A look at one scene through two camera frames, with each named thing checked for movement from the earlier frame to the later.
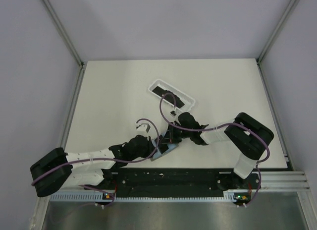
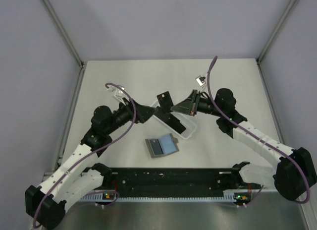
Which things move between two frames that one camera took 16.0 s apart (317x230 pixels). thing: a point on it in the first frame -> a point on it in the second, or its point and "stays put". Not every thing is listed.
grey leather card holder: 171,146 stays put
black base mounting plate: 176,181 stays put
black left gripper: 151,149 -> 143,113
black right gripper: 172,137 -> 190,105
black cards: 169,96 -> 170,120
